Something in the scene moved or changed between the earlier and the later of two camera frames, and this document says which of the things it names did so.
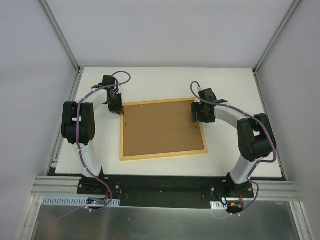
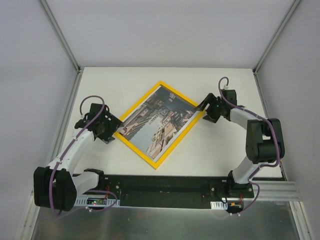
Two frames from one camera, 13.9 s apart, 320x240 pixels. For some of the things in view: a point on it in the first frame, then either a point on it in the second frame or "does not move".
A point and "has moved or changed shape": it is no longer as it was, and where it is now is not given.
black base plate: x=197 y=192 does not move
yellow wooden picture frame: x=160 y=129 has moved or changed shape
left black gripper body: x=115 y=107 → x=111 y=125
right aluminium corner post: x=294 y=6 does not move
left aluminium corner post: x=48 y=12 does not move
